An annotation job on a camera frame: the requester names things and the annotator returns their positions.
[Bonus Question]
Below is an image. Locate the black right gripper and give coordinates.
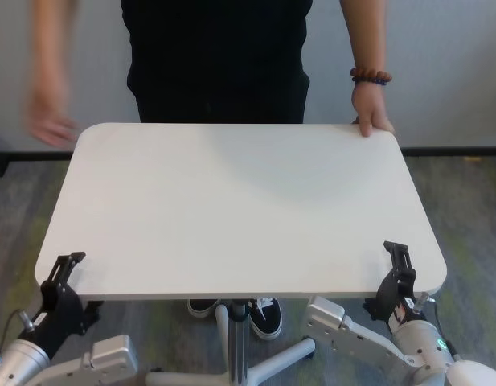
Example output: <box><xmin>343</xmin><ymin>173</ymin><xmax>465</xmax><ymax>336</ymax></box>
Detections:
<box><xmin>363</xmin><ymin>240</ymin><xmax>429</xmax><ymax>335</ymax></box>

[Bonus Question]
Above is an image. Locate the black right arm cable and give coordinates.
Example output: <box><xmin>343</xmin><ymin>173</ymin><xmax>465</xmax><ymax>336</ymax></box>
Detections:
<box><xmin>428</xmin><ymin>295</ymin><xmax>461</xmax><ymax>359</ymax></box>

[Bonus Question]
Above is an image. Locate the dark blue bead bracelet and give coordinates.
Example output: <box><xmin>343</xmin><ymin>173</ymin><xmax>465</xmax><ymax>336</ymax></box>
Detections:
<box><xmin>351</xmin><ymin>76</ymin><xmax>387</xmax><ymax>87</ymax></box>

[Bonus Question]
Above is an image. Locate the person's right hand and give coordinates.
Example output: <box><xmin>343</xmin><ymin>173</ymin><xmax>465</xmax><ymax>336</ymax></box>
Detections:
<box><xmin>24</xmin><ymin>94</ymin><xmax>79</xmax><ymax>152</ymax></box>

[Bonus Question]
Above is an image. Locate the person's black-clothed body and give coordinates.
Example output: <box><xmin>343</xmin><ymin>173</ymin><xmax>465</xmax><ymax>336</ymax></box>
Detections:
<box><xmin>121</xmin><ymin>0</ymin><xmax>312</xmax><ymax>125</ymax></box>

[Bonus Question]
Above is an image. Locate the person's left hand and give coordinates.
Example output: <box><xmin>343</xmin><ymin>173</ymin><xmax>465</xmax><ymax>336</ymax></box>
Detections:
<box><xmin>350</xmin><ymin>85</ymin><xmax>396</xmax><ymax>138</ymax></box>

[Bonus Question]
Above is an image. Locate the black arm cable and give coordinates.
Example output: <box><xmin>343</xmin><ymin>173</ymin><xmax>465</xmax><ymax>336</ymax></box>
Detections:
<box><xmin>428</xmin><ymin>295</ymin><xmax>461</xmax><ymax>359</ymax></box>
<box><xmin>0</xmin><ymin>309</ymin><xmax>23</xmax><ymax>355</ymax></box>

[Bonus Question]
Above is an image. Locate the white rectangular table board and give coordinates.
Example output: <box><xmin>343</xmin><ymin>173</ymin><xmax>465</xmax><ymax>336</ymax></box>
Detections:
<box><xmin>34</xmin><ymin>122</ymin><xmax>449</xmax><ymax>386</ymax></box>

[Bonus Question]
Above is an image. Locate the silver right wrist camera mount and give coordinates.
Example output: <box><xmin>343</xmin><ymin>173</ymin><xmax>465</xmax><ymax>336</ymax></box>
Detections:
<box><xmin>301</xmin><ymin>295</ymin><xmax>417</xmax><ymax>377</ymax></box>

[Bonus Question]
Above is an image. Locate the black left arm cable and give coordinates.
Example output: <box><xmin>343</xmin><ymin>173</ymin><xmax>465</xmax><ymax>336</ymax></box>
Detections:
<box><xmin>0</xmin><ymin>309</ymin><xmax>23</xmax><ymax>355</ymax></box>

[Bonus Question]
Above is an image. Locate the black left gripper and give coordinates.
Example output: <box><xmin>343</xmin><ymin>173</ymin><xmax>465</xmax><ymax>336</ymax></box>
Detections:
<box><xmin>32</xmin><ymin>251</ymin><xmax>102</xmax><ymax>351</ymax></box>

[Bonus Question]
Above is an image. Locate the person's left forearm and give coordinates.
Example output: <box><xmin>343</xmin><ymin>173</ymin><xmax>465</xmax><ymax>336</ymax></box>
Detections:
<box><xmin>339</xmin><ymin>0</ymin><xmax>387</xmax><ymax>73</ymax></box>

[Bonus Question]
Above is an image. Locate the brown wooden bead bracelet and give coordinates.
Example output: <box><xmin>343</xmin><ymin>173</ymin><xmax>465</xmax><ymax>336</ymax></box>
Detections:
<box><xmin>350</xmin><ymin>67</ymin><xmax>393</xmax><ymax>82</ymax></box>

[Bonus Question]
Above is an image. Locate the person's right forearm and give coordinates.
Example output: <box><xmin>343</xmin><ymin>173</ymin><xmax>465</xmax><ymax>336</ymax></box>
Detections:
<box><xmin>30</xmin><ymin>0</ymin><xmax>78</xmax><ymax>104</ymax></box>

